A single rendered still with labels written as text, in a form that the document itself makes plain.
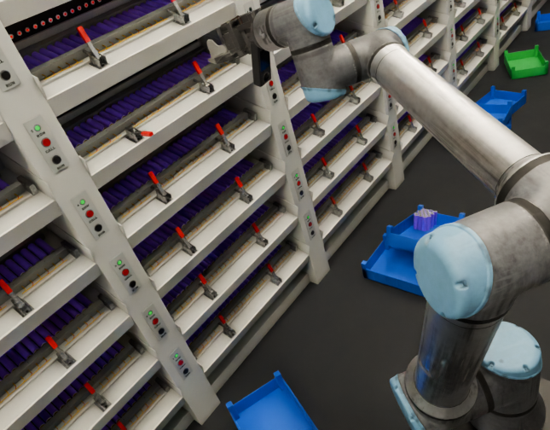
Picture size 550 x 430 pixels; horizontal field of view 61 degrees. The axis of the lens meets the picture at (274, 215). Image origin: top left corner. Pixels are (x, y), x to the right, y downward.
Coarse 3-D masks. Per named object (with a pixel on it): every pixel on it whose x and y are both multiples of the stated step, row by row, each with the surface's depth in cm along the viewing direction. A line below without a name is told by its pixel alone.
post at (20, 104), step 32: (0, 32) 88; (0, 96) 91; (32, 96) 95; (32, 160) 98; (64, 192) 104; (96, 192) 110; (64, 224) 111; (96, 256) 113; (128, 256) 120; (160, 352) 135; (192, 384) 148; (192, 416) 157
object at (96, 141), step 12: (204, 72) 135; (180, 84) 130; (192, 84) 133; (156, 96) 126; (168, 96) 127; (180, 96) 129; (144, 108) 122; (156, 108) 126; (120, 120) 119; (132, 120) 120; (144, 120) 121; (108, 132) 116; (120, 132) 119; (84, 144) 112; (96, 144) 114
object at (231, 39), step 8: (240, 16) 108; (248, 16) 104; (224, 24) 110; (232, 24) 108; (240, 24) 108; (248, 24) 106; (224, 32) 110; (232, 32) 108; (240, 32) 109; (248, 32) 108; (224, 40) 111; (232, 40) 109; (240, 40) 109; (248, 40) 109; (256, 40) 105; (232, 48) 112; (240, 48) 109; (248, 48) 110; (240, 56) 111
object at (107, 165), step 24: (192, 48) 143; (144, 72) 132; (216, 72) 139; (240, 72) 139; (96, 96) 124; (192, 96) 130; (216, 96) 132; (168, 120) 123; (192, 120) 128; (120, 144) 116; (144, 144) 118; (96, 168) 110; (120, 168) 114
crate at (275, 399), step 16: (272, 384) 156; (240, 400) 153; (256, 400) 156; (272, 400) 155; (288, 400) 154; (240, 416) 154; (256, 416) 152; (272, 416) 151; (288, 416) 149; (304, 416) 147
